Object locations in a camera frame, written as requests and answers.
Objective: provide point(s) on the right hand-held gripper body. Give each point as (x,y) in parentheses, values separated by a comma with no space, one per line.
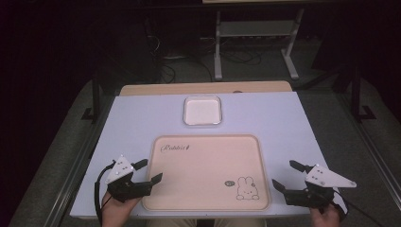
(324,180)

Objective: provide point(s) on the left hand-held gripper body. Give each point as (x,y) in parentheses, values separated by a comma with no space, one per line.
(121,172)

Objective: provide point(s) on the person's right hand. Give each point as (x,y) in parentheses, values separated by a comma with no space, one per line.
(325,218)

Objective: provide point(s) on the person's left hand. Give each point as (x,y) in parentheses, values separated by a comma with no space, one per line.
(117,212)

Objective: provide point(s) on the pink tray with rabbit print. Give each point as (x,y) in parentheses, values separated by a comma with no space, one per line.
(205,176)

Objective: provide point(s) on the white square dish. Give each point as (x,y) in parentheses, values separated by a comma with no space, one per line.
(202,111)

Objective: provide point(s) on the black metal stand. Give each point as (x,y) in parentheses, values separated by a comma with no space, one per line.
(356,94)
(95,94)

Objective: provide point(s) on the white metal stand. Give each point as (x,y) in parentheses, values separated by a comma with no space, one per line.
(217,47)

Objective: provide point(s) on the metal floor rail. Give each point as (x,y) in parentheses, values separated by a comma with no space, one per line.
(74,176)
(372,151)

